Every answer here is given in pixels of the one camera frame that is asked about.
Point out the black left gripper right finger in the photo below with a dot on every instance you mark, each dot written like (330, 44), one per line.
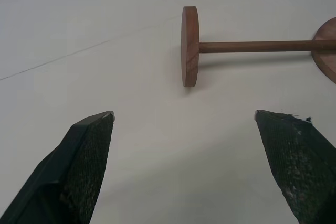
(299, 166)

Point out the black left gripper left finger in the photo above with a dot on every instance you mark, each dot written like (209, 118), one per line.
(76, 171)

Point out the wooden peg stand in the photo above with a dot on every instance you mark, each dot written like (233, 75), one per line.
(190, 47)

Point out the round wooden base disc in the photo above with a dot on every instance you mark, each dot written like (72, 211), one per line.
(326, 61)

